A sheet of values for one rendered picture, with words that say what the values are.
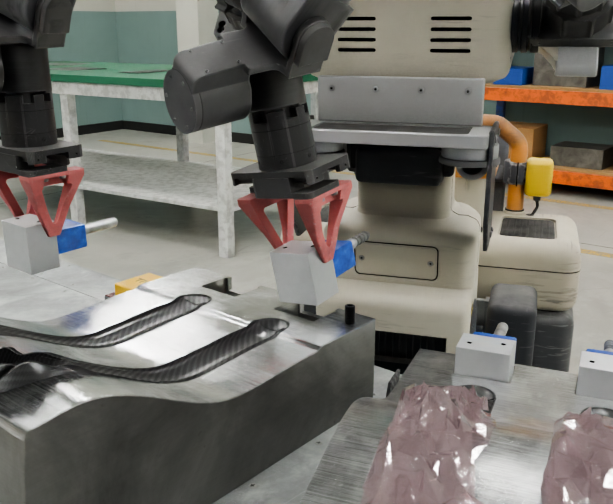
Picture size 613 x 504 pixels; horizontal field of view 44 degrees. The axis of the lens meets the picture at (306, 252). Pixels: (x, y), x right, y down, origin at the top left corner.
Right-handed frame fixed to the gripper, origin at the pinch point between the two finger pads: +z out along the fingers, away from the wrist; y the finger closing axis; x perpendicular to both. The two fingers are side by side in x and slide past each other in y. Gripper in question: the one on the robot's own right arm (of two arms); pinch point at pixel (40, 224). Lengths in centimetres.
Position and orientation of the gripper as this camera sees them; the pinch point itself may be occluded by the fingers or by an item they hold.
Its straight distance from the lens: 89.1
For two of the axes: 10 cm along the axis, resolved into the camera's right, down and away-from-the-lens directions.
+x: 6.4, -2.4, 7.3
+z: 0.1, 9.5, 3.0
